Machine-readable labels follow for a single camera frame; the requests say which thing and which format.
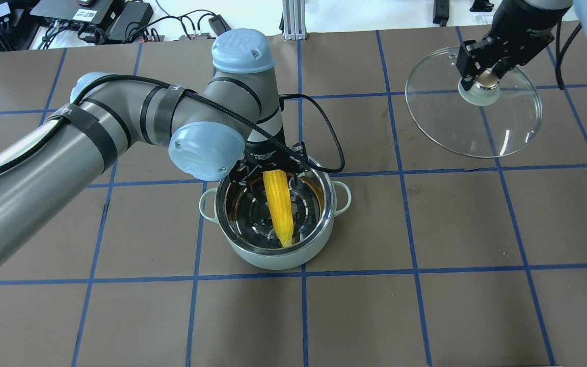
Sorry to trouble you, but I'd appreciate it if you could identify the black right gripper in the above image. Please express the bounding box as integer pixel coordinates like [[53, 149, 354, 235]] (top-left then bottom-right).
[[455, 1, 572, 91]]

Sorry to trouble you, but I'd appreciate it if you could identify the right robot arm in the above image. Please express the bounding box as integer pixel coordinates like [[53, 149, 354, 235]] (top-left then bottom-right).
[[456, 1, 587, 96]]

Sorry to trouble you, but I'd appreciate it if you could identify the small black adapter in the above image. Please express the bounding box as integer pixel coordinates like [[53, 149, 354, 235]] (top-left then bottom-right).
[[208, 14, 232, 37]]

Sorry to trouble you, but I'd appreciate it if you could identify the black electronics box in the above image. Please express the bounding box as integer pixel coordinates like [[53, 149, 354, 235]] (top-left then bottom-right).
[[31, 1, 154, 44]]

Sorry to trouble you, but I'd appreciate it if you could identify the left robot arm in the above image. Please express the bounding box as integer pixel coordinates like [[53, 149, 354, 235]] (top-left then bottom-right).
[[0, 29, 312, 266]]

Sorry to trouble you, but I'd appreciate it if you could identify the pale green steel pot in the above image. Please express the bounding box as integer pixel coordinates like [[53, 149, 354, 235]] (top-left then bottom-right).
[[199, 169, 352, 270]]

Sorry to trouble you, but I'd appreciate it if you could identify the glass pot lid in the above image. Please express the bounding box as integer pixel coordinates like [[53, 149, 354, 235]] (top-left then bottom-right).
[[405, 47, 543, 159]]

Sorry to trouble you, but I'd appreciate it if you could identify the aluminium frame post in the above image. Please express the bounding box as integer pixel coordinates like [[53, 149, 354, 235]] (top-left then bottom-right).
[[282, 1, 308, 40]]

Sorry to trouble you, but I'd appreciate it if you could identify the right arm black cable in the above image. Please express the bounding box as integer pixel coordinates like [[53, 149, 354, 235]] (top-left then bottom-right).
[[553, 23, 582, 90]]

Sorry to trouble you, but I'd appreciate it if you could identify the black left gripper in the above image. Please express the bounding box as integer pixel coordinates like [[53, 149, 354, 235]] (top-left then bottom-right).
[[228, 140, 310, 188]]

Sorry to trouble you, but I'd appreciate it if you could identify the yellow corn cob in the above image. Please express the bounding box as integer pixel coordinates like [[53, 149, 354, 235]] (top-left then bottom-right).
[[263, 170, 294, 248]]

